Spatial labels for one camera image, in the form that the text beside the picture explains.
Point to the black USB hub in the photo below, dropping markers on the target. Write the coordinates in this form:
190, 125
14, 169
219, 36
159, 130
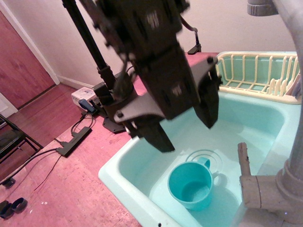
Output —
68, 147

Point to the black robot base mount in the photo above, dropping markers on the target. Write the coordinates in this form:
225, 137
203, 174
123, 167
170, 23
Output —
108, 104

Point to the black folding chair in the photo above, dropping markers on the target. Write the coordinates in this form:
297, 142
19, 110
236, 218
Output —
10, 142

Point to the light green toy sink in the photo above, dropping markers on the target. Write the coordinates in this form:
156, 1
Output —
138, 173

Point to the black gooseneck clamp mount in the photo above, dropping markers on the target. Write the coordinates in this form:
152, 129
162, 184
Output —
197, 47

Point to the blue adapter plug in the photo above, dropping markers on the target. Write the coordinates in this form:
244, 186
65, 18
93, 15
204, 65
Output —
88, 107

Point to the white cardboard box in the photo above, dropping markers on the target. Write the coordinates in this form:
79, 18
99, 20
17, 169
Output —
84, 93

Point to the grey toy faucet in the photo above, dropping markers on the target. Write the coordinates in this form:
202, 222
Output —
281, 193

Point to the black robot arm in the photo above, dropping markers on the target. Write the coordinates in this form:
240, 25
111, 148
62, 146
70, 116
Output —
143, 32

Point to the cream plastic dish rack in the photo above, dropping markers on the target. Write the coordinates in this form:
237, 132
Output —
265, 75

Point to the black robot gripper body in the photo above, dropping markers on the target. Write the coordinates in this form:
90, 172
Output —
172, 87

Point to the teal plastic cup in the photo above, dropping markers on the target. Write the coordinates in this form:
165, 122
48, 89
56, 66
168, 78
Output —
191, 184

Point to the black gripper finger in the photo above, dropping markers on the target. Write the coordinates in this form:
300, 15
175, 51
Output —
149, 128
207, 109

